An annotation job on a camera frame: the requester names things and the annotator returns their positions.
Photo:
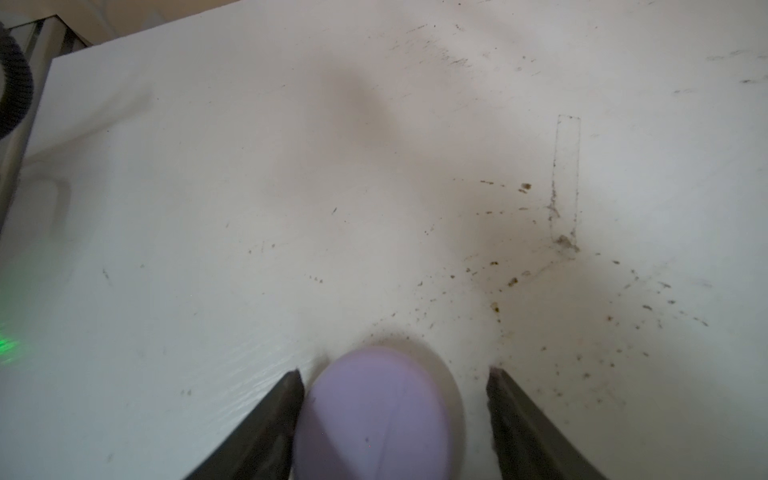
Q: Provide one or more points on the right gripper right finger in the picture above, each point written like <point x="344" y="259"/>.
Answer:
<point x="527" y="444"/>

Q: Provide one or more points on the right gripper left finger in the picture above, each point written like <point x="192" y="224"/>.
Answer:
<point x="260" y="447"/>

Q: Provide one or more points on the purple round charging case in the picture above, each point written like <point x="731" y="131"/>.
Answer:
<point x="374" y="413"/>

